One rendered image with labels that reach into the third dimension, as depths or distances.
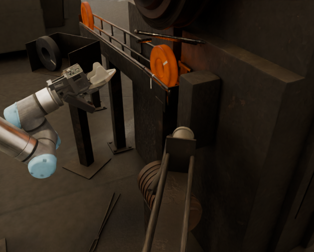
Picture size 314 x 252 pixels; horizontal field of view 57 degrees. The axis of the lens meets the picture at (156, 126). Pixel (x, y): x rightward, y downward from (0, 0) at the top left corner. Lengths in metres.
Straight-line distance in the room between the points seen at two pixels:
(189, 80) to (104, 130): 1.29
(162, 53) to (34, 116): 0.46
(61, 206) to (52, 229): 0.13
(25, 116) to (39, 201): 0.76
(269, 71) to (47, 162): 0.62
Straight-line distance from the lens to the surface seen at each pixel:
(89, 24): 1.98
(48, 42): 1.40
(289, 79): 0.71
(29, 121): 0.96
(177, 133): 0.78
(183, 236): 0.54
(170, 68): 0.99
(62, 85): 0.95
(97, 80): 0.96
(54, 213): 1.56
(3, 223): 1.61
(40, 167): 0.88
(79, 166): 1.76
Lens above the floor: 1.14
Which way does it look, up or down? 34 degrees down
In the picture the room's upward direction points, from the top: straight up
